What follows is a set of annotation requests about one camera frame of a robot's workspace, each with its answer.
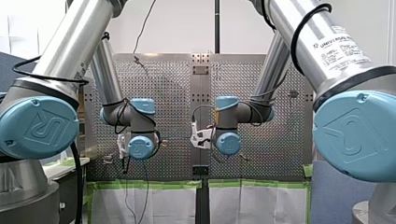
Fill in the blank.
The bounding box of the black cable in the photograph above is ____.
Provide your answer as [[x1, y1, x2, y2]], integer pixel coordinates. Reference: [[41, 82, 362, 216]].
[[290, 3, 333, 77], [68, 141, 85, 224], [123, 155, 151, 224], [113, 97, 134, 135], [247, 69, 289, 127], [11, 55, 91, 87], [191, 104, 218, 124]]

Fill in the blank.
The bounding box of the white side table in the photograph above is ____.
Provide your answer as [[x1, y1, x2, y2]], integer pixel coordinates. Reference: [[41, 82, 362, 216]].
[[41, 155, 92, 182]]

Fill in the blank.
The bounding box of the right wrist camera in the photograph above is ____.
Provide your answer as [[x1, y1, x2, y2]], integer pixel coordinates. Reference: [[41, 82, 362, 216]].
[[190, 121, 217, 151]]

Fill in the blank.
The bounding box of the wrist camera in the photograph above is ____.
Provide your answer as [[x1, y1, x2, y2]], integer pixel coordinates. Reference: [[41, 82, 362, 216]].
[[116, 133, 129, 161], [190, 121, 217, 151]]

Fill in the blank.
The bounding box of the grey board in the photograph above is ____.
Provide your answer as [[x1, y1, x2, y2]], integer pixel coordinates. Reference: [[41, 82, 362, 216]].
[[311, 161, 379, 224]]

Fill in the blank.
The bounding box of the black pole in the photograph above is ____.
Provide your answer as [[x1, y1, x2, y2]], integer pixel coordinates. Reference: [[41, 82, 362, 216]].
[[214, 0, 221, 54]]

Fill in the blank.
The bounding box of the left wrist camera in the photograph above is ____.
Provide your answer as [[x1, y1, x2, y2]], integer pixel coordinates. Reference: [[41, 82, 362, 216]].
[[116, 133, 129, 161]]

